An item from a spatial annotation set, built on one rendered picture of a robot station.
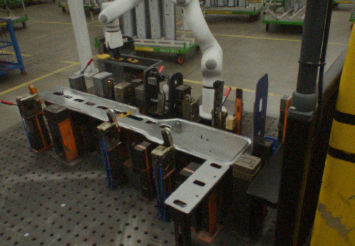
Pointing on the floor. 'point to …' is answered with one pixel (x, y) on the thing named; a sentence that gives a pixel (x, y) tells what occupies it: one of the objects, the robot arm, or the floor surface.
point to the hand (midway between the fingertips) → (116, 55)
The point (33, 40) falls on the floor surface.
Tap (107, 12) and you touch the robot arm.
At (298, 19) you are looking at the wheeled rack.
